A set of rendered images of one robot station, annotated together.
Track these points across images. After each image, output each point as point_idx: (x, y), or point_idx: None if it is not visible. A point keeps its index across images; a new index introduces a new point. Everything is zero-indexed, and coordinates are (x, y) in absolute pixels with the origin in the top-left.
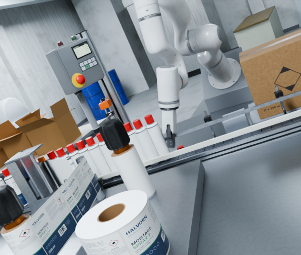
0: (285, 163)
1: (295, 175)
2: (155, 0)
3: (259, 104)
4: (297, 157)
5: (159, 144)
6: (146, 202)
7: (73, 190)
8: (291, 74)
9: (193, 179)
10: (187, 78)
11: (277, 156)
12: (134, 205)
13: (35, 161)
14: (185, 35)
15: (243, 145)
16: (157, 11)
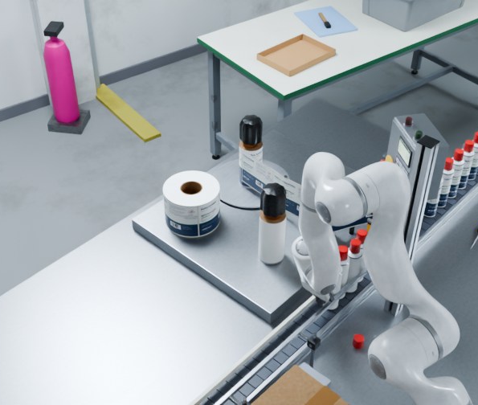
0: (177, 353)
1: (153, 340)
2: (303, 189)
3: (248, 375)
4: (171, 365)
5: None
6: (170, 201)
7: (284, 187)
8: None
9: (238, 287)
10: (313, 288)
11: (196, 363)
12: (177, 197)
13: None
14: (411, 313)
15: None
16: (301, 199)
